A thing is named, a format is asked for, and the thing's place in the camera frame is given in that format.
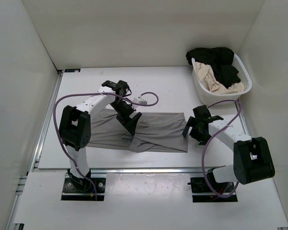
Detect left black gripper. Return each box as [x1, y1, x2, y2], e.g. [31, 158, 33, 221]
[110, 100, 142, 136]

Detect grey trousers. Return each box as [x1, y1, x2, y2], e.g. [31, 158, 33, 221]
[87, 109, 188, 153]

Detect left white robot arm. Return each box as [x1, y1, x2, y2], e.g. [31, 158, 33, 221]
[58, 80, 142, 192]

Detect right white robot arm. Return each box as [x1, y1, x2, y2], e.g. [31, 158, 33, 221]
[182, 105, 275, 192]

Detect beige trousers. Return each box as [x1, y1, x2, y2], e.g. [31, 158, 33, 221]
[195, 62, 245, 94]

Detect black trousers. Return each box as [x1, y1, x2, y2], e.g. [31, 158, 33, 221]
[186, 47, 241, 88]

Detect white laundry basket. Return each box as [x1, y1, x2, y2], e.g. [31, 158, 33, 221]
[192, 53, 252, 105]

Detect black label sticker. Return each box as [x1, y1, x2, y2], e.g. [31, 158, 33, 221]
[64, 69, 81, 73]

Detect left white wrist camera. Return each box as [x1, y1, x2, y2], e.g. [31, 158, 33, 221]
[132, 97, 148, 106]

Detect right aluminium rail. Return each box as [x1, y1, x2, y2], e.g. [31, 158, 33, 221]
[235, 100, 251, 136]

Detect aluminium rail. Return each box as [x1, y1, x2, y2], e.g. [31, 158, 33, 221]
[91, 167, 203, 176]
[26, 70, 63, 176]
[235, 100, 251, 136]

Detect front aluminium rail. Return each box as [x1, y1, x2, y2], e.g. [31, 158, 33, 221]
[91, 167, 203, 176]

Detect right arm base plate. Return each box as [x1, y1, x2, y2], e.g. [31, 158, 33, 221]
[188, 177, 238, 203]

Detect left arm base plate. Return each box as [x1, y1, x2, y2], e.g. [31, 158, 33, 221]
[61, 174, 106, 201]

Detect left aluminium rail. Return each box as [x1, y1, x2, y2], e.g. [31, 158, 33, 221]
[26, 70, 63, 176]

